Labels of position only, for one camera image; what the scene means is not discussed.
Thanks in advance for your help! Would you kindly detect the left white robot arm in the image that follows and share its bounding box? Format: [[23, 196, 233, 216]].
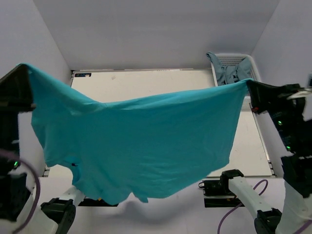
[[0, 64, 84, 234]]

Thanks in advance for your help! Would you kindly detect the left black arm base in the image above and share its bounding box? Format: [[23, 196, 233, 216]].
[[73, 193, 119, 207]]

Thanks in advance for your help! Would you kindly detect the teal t shirt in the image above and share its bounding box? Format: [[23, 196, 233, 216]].
[[26, 64, 248, 205]]

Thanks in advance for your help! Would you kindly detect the white plastic basket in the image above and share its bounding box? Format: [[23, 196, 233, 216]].
[[206, 52, 260, 87]]

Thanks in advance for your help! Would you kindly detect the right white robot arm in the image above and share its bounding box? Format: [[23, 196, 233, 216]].
[[219, 80, 312, 234]]

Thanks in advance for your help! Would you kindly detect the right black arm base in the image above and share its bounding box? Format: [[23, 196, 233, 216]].
[[198, 180, 241, 208]]

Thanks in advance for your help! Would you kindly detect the grey blue t shirt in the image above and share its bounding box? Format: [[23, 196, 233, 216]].
[[206, 52, 252, 86]]

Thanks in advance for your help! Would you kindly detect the blue label sticker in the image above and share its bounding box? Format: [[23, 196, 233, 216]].
[[74, 73, 92, 78]]

